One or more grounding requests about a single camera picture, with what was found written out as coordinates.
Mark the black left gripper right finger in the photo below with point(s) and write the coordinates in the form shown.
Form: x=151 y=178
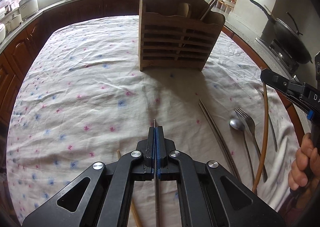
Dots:
x=165 y=164

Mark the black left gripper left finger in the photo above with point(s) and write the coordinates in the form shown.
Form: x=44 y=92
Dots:
x=146 y=164

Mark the person's right hand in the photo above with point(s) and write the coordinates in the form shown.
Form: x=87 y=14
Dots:
x=305 y=168

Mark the metal chopstick pair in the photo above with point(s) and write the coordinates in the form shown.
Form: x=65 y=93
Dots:
x=221 y=141

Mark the floral white tablecloth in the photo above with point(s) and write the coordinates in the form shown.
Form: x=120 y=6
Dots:
x=85 y=99

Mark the long wooden chopstick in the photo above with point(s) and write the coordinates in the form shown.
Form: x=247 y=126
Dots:
x=264 y=143

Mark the wooden utensil holder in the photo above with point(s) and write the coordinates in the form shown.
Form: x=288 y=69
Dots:
x=177 y=33

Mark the white seasoning jar set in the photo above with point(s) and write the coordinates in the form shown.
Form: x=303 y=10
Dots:
x=225 y=6

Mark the small white cooker pot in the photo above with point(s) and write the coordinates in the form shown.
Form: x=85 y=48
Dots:
x=13 y=23

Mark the red white rice cooker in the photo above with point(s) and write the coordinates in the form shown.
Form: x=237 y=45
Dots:
x=2 y=32

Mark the large white rice cooker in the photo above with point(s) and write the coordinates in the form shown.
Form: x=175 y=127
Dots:
x=28 y=8

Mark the black wok with handle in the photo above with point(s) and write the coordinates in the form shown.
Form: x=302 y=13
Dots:
x=287 y=38

